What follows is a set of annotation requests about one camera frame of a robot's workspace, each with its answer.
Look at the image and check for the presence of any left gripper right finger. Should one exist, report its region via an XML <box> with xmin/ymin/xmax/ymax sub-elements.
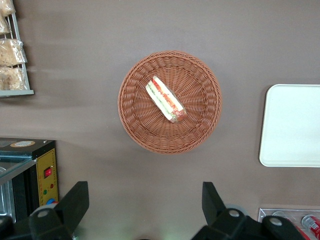
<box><xmin>191</xmin><ymin>181</ymin><xmax>308</xmax><ymax>240</ymax></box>

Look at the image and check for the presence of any steel warmer pan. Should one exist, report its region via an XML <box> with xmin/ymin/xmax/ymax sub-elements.
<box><xmin>0</xmin><ymin>179</ymin><xmax>16</xmax><ymax>223</ymax></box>

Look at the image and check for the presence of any beige rectangular tray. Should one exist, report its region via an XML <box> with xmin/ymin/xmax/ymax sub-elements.
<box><xmin>258</xmin><ymin>84</ymin><xmax>320</xmax><ymax>168</ymax></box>

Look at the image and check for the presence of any clear acrylic bottle rack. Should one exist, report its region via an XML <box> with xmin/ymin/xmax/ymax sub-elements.
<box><xmin>257</xmin><ymin>207</ymin><xmax>320</xmax><ymax>240</ymax></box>

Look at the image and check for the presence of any black food warmer yellow panel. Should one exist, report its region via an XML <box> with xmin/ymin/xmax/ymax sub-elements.
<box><xmin>0</xmin><ymin>137</ymin><xmax>60</xmax><ymax>226</ymax></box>

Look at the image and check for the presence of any clear bag of crackers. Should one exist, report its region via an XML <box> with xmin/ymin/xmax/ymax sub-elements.
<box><xmin>0</xmin><ymin>38</ymin><xmax>28</xmax><ymax>68</ymax></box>
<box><xmin>0</xmin><ymin>66</ymin><xmax>30</xmax><ymax>91</ymax></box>
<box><xmin>0</xmin><ymin>16</ymin><xmax>12</xmax><ymax>35</ymax></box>
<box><xmin>0</xmin><ymin>0</ymin><xmax>16</xmax><ymax>18</ymax></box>

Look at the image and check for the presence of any sandwich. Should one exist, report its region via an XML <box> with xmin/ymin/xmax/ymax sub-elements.
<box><xmin>145</xmin><ymin>75</ymin><xmax>188</xmax><ymax>124</ymax></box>

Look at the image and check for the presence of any round brown wicker basket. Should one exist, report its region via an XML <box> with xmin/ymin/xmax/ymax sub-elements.
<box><xmin>117</xmin><ymin>50</ymin><xmax>223</xmax><ymax>155</ymax></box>

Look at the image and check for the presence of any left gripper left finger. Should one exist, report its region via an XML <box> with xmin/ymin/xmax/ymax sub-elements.
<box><xmin>28</xmin><ymin>181</ymin><xmax>90</xmax><ymax>240</ymax></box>

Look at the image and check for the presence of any grey wire snack rack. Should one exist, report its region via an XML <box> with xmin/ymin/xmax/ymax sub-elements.
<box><xmin>0</xmin><ymin>12</ymin><xmax>35</xmax><ymax>98</ymax></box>

